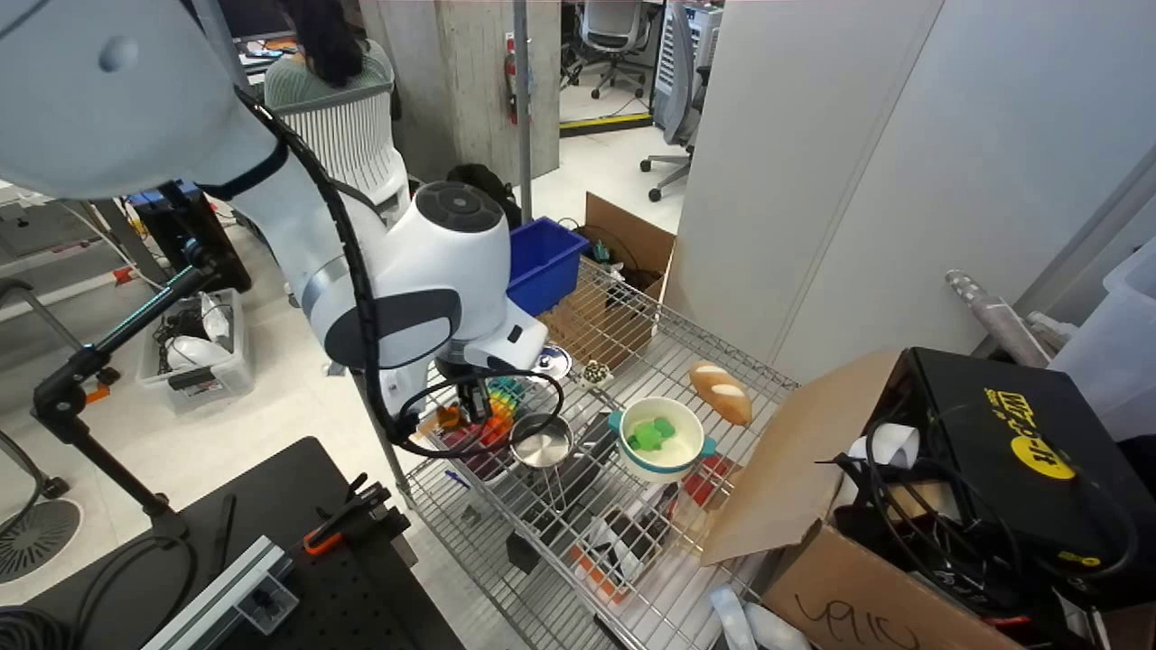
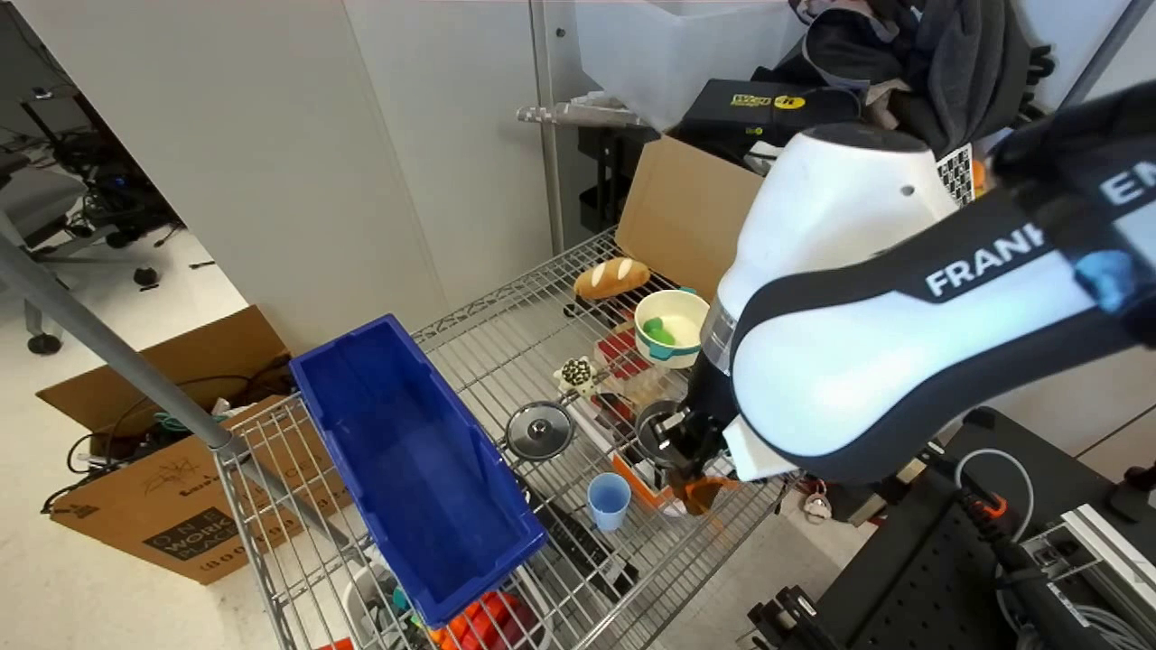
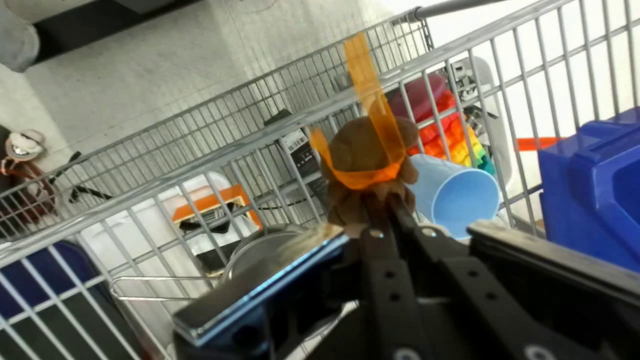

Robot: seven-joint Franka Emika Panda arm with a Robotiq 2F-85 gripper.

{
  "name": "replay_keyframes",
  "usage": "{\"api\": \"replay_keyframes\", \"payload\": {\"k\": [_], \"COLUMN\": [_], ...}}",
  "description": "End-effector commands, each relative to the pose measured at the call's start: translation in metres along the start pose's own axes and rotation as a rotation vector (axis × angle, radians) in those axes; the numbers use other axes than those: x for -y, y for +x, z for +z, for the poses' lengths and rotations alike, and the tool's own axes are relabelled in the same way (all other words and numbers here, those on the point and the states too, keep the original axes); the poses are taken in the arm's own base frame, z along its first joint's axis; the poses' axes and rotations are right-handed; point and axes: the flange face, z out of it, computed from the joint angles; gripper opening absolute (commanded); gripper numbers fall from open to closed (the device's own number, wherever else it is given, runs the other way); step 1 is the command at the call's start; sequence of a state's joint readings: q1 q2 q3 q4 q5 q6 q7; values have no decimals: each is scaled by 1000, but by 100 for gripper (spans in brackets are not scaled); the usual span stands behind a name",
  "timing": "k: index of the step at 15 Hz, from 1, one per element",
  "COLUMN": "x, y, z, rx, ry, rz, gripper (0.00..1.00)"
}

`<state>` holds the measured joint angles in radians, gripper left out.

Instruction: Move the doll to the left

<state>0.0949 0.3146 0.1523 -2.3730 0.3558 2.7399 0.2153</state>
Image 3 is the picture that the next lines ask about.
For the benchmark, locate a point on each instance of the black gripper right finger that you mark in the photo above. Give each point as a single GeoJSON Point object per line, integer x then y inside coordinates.
{"type": "Point", "coordinates": [532, 301]}

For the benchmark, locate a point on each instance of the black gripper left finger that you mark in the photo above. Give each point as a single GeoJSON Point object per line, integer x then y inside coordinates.
{"type": "Point", "coordinates": [392, 292]}

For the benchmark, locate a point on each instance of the light blue plastic cup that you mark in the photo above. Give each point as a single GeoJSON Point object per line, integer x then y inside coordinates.
{"type": "Point", "coordinates": [461, 192]}

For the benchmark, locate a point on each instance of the grey metal plate blue edge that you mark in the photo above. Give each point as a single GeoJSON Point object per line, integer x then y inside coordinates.
{"type": "Point", "coordinates": [267, 280]}

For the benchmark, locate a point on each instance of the blue plastic bin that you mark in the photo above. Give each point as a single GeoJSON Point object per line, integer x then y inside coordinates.
{"type": "Point", "coordinates": [593, 187]}

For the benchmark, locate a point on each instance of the rainbow stacking cups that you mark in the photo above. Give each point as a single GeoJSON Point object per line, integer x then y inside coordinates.
{"type": "Point", "coordinates": [452, 132]}

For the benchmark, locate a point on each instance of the white box with orange edge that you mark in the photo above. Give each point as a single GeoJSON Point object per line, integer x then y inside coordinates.
{"type": "Point", "coordinates": [213, 202]}

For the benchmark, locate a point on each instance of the white and blue storage box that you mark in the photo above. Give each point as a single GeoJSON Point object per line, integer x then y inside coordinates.
{"type": "Point", "coordinates": [40, 273]}

